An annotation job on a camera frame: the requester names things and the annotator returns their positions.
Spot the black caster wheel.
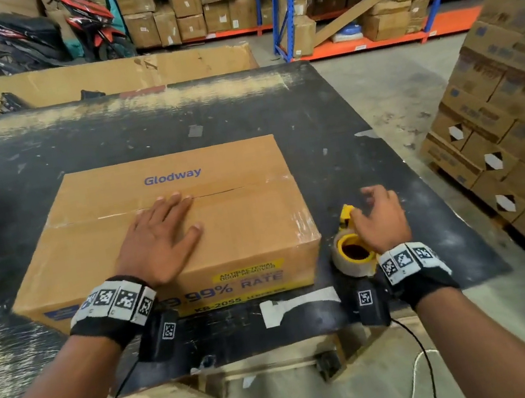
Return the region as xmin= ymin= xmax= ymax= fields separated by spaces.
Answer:
xmin=315 ymin=349 xmax=344 ymax=382

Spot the long cardboard plank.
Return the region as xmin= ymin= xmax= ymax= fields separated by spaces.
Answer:
xmin=306 ymin=0 xmax=391 ymax=48

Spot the stack of plain cardboard boxes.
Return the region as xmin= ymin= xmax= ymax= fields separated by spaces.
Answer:
xmin=113 ymin=0 xmax=266 ymax=55

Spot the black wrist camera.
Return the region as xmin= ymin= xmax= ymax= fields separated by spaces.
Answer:
xmin=354 ymin=276 xmax=395 ymax=331
xmin=131 ymin=307 xmax=186 ymax=366

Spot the person's right forearm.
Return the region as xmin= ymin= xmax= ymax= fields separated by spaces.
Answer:
xmin=411 ymin=273 xmax=525 ymax=398

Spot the white cable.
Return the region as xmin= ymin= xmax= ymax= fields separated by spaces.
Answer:
xmin=397 ymin=347 xmax=448 ymax=398

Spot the yellow tape dispenser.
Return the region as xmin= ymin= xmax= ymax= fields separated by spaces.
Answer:
xmin=323 ymin=200 xmax=382 ymax=283

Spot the person's right hand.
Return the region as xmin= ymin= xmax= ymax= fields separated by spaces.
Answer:
xmin=345 ymin=180 xmax=415 ymax=259

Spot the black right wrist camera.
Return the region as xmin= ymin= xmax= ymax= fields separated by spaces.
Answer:
xmin=354 ymin=276 xmax=395 ymax=331

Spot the person's left hand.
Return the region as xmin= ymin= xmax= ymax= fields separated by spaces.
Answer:
xmin=106 ymin=190 xmax=212 ymax=294

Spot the large flat cardboard sheet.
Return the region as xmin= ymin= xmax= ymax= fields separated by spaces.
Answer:
xmin=0 ymin=33 xmax=261 ymax=116

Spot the brown printed cardboard box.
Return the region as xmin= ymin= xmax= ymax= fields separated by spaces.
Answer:
xmin=0 ymin=129 xmax=332 ymax=346

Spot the red and black scooter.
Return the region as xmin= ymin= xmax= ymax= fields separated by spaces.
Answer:
xmin=49 ymin=0 xmax=138 ymax=70

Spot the blue and white bundle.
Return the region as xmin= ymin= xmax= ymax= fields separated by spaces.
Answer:
xmin=330 ymin=22 xmax=365 ymax=44

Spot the wooden table frame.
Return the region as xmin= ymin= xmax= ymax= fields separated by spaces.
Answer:
xmin=90 ymin=314 xmax=425 ymax=398

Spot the marker-tagged right wrist band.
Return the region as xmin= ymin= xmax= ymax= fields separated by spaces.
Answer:
xmin=374 ymin=235 xmax=464 ymax=315

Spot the pallet stack of printed cartons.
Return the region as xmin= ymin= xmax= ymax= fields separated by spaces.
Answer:
xmin=394 ymin=0 xmax=525 ymax=326

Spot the marker-tagged wrist band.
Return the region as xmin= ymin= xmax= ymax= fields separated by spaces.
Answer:
xmin=374 ymin=235 xmax=464 ymax=315
xmin=62 ymin=270 xmax=166 ymax=359

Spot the marker-tagged left wrist band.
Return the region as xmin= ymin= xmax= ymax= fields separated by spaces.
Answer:
xmin=62 ymin=270 xmax=166 ymax=359

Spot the white tape strip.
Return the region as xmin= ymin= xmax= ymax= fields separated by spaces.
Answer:
xmin=258 ymin=285 xmax=344 ymax=330

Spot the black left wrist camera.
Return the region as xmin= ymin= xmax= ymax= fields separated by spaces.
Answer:
xmin=131 ymin=307 xmax=186 ymax=366

